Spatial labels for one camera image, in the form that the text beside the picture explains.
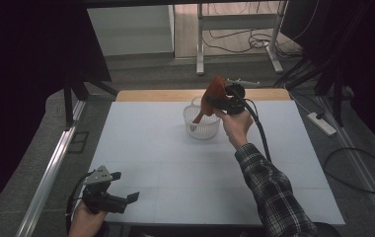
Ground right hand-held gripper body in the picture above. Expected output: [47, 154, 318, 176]
[221, 78, 262, 117]

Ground pale table mat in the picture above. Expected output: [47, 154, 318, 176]
[89, 100, 346, 227]

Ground aluminium rail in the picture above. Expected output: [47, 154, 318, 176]
[317, 95, 375, 235]
[15, 100, 87, 237]

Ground left hand-held gripper black cable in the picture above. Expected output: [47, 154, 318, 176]
[65, 170, 95, 235]

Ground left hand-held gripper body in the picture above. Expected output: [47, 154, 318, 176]
[81, 165, 129, 215]

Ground hand-held gripper black cable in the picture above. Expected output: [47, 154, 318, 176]
[236, 91, 272, 163]
[65, 170, 95, 235]

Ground right hand-held gripper black cable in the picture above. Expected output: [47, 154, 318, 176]
[236, 91, 272, 163]

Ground tangled black floor cables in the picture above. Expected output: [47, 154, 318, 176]
[204, 29, 295, 55]

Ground person's left hand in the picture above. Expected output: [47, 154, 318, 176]
[67, 200, 109, 237]

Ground white metal desk frame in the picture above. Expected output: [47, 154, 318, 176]
[194, 0, 289, 76]

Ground white plastic mesh basket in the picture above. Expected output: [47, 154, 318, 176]
[183, 96, 223, 140]

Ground black metal stand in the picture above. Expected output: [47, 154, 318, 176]
[62, 77, 119, 130]
[273, 57, 352, 128]

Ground wooden hairbrush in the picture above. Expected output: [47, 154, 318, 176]
[192, 75, 228, 124]

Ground white power strip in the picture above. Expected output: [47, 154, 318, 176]
[307, 112, 338, 137]

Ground dark floor outlet cover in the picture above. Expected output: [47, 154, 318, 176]
[66, 130, 90, 154]

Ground person's right hand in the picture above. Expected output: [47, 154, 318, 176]
[212, 108, 255, 151]

